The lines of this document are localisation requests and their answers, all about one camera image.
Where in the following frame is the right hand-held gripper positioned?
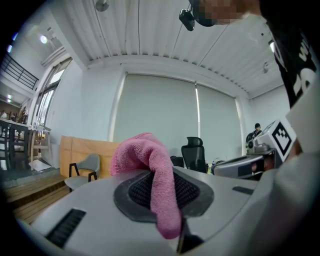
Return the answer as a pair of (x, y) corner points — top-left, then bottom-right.
(212, 119), (298, 180)

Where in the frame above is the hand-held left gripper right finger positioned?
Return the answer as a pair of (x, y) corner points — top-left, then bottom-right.
(171, 166), (260, 256)

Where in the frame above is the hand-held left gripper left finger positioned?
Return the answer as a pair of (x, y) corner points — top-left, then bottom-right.
(14, 169), (181, 256)

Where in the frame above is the pink cloth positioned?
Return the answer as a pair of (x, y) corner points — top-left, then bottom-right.
(109, 132), (183, 240)

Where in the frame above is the person's right forearm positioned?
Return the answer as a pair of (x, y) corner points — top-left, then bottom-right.
(293, 137), (305, 158)

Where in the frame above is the person's right hand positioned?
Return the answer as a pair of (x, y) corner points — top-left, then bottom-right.
(251, 156), (275, 173)

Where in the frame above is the grey chair with black legs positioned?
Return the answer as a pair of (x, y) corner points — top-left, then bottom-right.
(64, 152), (101, 193)

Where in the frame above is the black mesh office chair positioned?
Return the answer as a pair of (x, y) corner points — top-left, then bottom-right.
(180, 136), (209, 174)

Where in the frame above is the black backpack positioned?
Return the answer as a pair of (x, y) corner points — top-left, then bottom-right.
(169, 155), (185, 168)

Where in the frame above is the grey roller blind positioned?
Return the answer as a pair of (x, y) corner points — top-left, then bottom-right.
(196, 83), (245, 163)
(112, 73), (199, 148)

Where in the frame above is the large wooden board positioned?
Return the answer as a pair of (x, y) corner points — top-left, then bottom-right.
(59, 134), (124, 180)

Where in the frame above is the white flat sheet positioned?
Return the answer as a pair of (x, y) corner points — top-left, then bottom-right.
(28, 159), (53, 172)

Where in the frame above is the brown slatted wooden step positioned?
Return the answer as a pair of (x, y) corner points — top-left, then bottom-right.
(2, 173), (74, 225)

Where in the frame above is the white table with wooden legs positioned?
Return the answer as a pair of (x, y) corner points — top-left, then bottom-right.
(27, 124), (53, 166)

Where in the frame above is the tall black-framed window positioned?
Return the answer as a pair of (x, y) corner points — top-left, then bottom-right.
(31, 56), (74, 127)

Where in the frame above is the black balcony railing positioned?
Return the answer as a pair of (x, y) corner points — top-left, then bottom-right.
(0, 53), (40, 91)

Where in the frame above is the person's black printed t-shirt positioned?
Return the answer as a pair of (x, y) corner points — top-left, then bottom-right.
(258, 0), (320, 109)

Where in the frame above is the person's face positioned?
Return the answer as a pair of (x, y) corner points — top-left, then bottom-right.
(197, 0), (262, 27)

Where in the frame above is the round ceiling lamp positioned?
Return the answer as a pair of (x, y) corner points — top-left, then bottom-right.
(94, 0), (111, 13)

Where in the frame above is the black head-mounted camera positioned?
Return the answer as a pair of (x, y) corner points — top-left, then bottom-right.
(178, 0), (216, 32)

